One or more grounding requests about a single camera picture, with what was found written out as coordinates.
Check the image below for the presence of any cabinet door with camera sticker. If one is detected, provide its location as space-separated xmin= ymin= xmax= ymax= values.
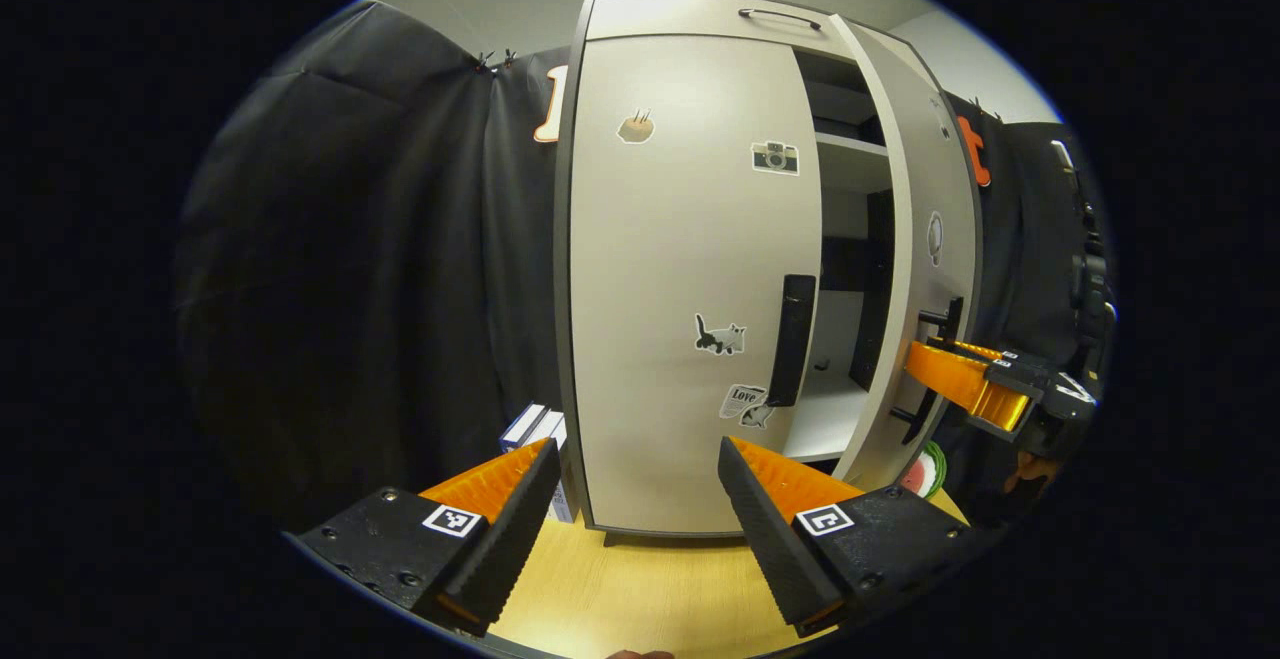
xmin=565 ymin=34 xmax=826 ymax=537

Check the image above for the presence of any watermelon slice toy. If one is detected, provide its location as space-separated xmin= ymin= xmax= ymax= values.
xmin=898 ymin=441 xmax=948 ymax=500

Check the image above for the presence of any black door handle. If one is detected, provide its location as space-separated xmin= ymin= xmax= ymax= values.
xmin=765 ymin=274 xmax=818 ymax=408
xmin=890 ymin=297 xmax=966 ymax=445

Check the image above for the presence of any grey drawer handle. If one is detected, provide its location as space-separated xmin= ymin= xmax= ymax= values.
xmin=738 ymin=7 xmax=823 ymax=32

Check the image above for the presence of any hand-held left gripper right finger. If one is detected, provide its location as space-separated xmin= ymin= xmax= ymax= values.
xmin=717 ymin=436 xmax=986 ymax=638

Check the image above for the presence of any white double-door shoe cabinet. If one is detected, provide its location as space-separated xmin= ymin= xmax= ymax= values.
xmin=553 ymin=0 xmax=986 ymax=548

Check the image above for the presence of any white cabinet shelf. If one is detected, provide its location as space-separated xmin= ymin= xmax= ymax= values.
xmin=815 ymin=131 xmax=893 ymax=192
xmin=782 ymin=369 xmax=873 ymax=463

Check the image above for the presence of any black backdrop cloth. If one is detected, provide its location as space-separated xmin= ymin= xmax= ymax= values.
xmin=175 ymin=0 xmax=571 ymax=540
xmin=940 ymin=89 xmax=1111 ymax=530

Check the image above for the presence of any cabinet door with headphone sticker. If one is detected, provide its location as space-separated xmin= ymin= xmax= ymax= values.
xmin=828 ymin=14 xmax=986 ymax=492

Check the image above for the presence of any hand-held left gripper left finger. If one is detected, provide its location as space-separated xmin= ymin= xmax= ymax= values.
xmin=290 ymin=437 xmax=563 ymax=638

